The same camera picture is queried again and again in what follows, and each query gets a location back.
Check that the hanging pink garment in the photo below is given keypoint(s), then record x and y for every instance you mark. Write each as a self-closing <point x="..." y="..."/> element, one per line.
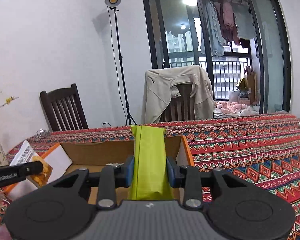
<point x="226" y="19"/>

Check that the orange cardboard box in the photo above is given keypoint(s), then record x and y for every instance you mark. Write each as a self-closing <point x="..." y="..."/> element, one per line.
<point x="67" y="157"/>

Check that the hanging light blue garment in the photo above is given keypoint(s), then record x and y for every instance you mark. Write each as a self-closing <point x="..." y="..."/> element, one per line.
<point x="217" y="42"/>

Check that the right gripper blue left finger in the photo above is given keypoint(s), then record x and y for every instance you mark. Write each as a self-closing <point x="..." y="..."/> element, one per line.
<point x="128" y="171"/>

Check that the dark wooden chair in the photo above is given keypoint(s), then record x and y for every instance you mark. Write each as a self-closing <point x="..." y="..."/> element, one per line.
<point x="63" y="109"/>

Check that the chair with beige jacket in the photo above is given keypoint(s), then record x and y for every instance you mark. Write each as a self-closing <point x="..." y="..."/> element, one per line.
<point x="180" y="108"/>

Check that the black framed sliding door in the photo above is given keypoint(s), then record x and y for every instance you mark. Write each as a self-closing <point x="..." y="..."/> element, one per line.
<point x="178" y="37"/>

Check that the crumpled foil wrapper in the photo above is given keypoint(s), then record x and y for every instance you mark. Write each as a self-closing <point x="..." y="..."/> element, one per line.
<point x="41" y="133"/>

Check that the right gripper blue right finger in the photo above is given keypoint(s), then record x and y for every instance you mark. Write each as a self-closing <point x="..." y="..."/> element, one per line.
<point x="171" y="171"/>

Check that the lime green snack packet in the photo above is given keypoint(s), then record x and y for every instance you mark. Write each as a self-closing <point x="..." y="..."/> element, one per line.
<point x="150" y="179"/>

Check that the pink plush pile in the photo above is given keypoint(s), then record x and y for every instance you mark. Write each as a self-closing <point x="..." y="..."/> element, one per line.
<point x="230" y="107"/>

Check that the patterned red tablecloth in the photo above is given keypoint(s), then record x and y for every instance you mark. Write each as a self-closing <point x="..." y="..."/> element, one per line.
<point x="245" y="184"/>

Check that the oat crisp snack packet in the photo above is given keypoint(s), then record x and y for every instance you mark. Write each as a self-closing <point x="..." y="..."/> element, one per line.
<point x="26" y="154"/>

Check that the studio light on stand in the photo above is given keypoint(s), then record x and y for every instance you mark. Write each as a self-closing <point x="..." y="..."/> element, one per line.
<point x="112" y="5"/>

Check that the beige jacket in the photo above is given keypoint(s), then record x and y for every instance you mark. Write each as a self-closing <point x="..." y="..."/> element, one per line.
<point x="161" y="86"/>

